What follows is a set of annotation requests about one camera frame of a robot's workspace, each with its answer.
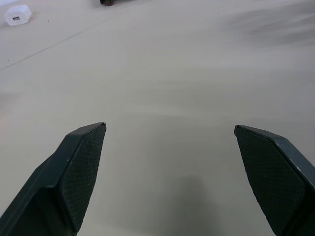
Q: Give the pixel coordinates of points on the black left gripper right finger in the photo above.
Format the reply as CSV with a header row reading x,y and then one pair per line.
x,y
273,177

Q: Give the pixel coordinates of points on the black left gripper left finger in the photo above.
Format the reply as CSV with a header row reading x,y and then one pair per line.
x,y
64,177

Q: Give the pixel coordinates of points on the dark object at table edge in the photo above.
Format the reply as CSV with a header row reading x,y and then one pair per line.
x,y
110,2

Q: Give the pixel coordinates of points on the white USB charger plug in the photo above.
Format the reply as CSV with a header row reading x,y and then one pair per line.
x,y
17,14

